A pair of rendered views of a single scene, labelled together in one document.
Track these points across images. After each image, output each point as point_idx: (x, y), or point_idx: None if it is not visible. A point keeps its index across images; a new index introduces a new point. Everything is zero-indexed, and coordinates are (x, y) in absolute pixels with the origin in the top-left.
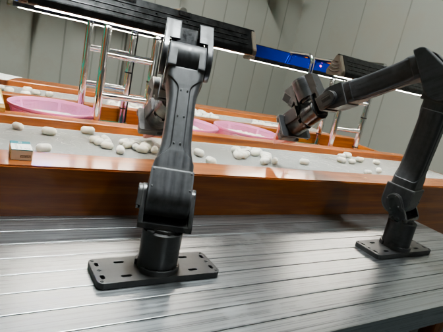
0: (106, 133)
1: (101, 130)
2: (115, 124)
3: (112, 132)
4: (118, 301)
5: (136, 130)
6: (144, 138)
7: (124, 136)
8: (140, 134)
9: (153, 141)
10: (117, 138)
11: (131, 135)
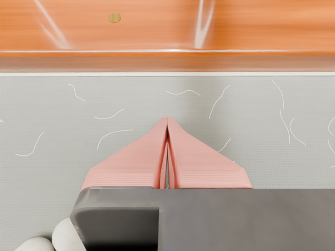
0: (37, 75)
1: (15, 68)
2: (59, 32)
3: (59, 70)
4: None
5: (151, 60)
6: (181, 97)
7: (104, 84)
8: (171, 68)
9: (214, 126)
10: (61, 127)
11: (137, 71)
